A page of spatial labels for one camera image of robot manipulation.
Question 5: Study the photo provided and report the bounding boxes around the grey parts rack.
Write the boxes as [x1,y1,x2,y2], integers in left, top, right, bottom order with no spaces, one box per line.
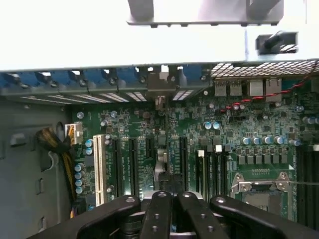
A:
[126,0,285,27]

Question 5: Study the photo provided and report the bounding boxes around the white expansion slot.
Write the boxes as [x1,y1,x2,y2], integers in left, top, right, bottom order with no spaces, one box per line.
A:
[93,133,106,208]

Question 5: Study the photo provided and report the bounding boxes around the black RAM slot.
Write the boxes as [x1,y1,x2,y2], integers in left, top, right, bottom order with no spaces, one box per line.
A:
[308,143,319,226]
[296,145,308,226]
[206,145,214,200]
[213,145,223,200]
[196,148,207,200]
[222,145,232,200]

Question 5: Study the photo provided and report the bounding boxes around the CPU socket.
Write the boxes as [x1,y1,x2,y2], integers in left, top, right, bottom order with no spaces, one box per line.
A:
[229,171,297,221]

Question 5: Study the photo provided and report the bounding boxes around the black case lock tab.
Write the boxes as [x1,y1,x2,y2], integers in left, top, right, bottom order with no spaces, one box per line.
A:
[255,30,300,56]

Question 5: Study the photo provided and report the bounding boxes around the long black expansion slot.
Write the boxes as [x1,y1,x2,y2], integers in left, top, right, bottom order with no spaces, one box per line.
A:
[179,136,189,193]
[127,136,140,197]
[111,137,123,200]

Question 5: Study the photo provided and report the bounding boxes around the short black expansion slot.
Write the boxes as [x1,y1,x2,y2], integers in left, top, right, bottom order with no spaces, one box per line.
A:
[145,136,156,160]

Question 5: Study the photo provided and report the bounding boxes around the blue card retention clips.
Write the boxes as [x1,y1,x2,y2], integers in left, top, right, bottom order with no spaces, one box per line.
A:
[0,66,211,88]

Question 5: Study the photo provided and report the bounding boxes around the green motherboard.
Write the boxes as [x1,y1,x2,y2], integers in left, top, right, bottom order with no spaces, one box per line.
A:
[71,93,319,224]

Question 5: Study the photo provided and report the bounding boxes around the thin metal locking lever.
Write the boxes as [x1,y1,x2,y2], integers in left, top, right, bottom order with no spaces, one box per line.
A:
[275,181,319,187]

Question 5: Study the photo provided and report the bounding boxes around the red black twisted wire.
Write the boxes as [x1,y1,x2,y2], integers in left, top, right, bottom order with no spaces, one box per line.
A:
[220,60,319,112]

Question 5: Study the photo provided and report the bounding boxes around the black PC case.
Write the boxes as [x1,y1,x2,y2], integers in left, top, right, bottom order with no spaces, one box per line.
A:
[0,26,319,239]

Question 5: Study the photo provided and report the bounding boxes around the yellow black wire bundle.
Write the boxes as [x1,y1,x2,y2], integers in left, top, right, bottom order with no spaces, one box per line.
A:
[35,123,84,219]

